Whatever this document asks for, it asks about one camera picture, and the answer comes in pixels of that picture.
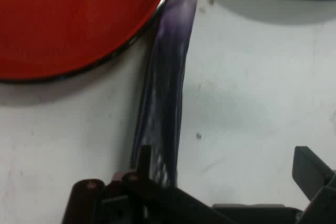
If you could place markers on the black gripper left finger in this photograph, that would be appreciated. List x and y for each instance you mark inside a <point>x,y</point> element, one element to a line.
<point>136,195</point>

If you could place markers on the purple toy eggplant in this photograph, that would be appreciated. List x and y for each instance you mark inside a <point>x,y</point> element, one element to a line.
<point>168,82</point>

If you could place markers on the red plate with black rim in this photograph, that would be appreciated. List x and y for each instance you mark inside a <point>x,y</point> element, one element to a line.
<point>65,22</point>

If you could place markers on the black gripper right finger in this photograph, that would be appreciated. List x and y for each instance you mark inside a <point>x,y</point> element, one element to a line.
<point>312,174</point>

